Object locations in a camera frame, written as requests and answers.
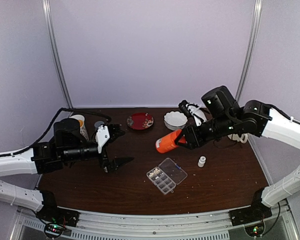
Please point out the right aluminium frame post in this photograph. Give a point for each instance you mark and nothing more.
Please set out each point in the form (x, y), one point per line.
(254, 31)

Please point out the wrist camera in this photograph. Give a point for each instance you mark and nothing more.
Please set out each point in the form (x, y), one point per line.
(191, 110)
(101, 137)

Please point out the red floral plate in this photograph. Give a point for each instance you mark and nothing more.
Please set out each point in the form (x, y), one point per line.
(140, 121)

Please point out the orange pill bottle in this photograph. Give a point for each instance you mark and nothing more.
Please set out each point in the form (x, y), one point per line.
(167, 142)

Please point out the floral mug yellow inside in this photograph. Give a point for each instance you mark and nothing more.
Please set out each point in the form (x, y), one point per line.
(81, 119)

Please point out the grey capped supplement bottle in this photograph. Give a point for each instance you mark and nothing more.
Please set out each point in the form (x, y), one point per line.
(99, 126)

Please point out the white cup at right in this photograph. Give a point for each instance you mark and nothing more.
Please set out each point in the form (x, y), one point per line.
(240, 139)

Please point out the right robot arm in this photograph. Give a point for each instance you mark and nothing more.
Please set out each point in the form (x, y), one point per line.
(255, 118)

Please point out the small white bottle right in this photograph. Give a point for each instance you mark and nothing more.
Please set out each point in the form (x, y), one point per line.
(201, 161)

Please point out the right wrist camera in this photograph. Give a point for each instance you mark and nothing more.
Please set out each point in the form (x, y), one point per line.
(191, 110)

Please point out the aluminium frame post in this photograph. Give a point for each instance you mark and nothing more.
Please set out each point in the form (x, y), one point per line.
(254, 31)
(55, 53)

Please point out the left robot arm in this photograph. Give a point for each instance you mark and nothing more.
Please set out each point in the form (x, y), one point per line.
(66, 147)

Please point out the front aluminium rail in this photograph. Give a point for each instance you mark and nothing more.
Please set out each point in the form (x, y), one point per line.
(213, 225)

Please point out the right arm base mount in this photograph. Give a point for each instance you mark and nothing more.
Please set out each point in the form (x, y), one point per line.
(252, 216)

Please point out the white scalloped dish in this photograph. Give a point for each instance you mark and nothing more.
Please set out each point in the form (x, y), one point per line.
(175, 120)

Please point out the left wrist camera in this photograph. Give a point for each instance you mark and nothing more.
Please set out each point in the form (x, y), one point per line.
(101, 137)

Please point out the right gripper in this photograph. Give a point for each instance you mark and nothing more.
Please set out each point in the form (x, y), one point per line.
(191, 135)

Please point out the left aluminium frame post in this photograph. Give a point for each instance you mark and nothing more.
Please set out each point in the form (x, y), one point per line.
(55, 53)

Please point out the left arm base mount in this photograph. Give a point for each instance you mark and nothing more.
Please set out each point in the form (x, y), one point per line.
(55, 219)

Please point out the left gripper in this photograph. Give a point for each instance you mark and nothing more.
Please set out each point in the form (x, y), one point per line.
(115, 163)

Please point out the clear plastic pill organizer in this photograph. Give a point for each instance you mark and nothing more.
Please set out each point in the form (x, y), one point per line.
(166, 176)

